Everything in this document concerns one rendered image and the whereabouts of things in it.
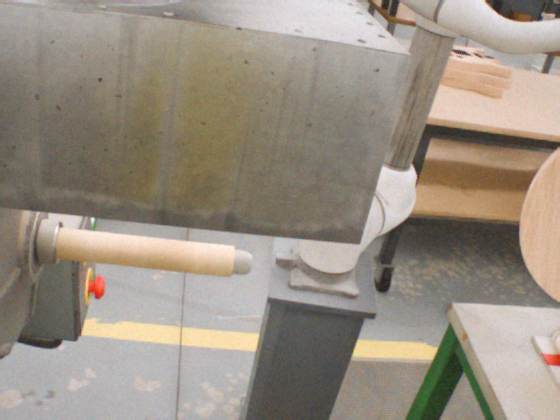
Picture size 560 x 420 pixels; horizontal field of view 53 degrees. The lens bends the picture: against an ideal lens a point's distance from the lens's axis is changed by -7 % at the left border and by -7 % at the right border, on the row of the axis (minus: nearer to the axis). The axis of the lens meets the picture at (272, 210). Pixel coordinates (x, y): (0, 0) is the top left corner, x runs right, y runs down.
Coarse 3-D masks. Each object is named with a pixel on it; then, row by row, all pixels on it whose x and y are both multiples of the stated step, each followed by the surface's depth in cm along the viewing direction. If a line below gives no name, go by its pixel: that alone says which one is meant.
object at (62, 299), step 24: (72, 216) 86; (48, 264) 83; (72, 264) 83; (48, 288) 85; (72, 288) 85; (48, 312) 88; (72, 312) 88; (24, 336) 93; (48, 336) 90; (72, 336) 90
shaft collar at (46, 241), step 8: (40, 224) 57; (48, 224) 57; (56, 224) 58; (40, 232) 57; (48, 232) 57; (56, 232) 57; (40, 240) 56; (48, 240) 57; (56, 240) 57; (40, 248) 56; (48, 248) 57; (40, 256) 57; (48, 256) 57; (56, 256) 58; (56, 264) 58
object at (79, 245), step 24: (72, 240) 58; (96, 240) 58; (120, 240) 59; (144, 240) 59; (168, 240) 60; (120, 264) 59; (144, 264) 59; (168, 264) 59; (192, 264) 59; (216, 264) 60
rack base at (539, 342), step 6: (534, 336) 109; (540, 336) 109; (534, 342) 108; (540, 342) 107; (546, 342) 108; (552, 342) 108; (540, 348) 106; (546, 348) 106; (552, 348) 106; (540, 354) 105; (546, 366) 103; (552, 366) 102; (558, 366) 102; (552, 372) 101; (558, 372) 101; (552, 378) 100; (558, 378) 99; (558, 384) 98; (558, 390) 98
